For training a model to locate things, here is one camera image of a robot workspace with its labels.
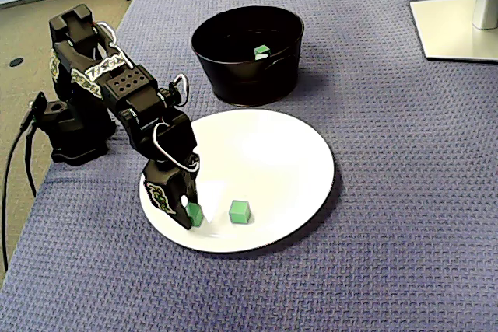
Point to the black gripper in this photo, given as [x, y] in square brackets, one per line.
[166, 188]

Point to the white round plate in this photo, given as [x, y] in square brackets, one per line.
[280, 161]

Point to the black metal pot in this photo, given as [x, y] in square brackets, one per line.
[253, 87]

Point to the black round floor cover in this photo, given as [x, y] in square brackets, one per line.
[16, 62]

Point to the blue waffle weave cloth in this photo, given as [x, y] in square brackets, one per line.
[389, 192]

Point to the silver monitor stand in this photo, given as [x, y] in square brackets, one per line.
[447, 25]

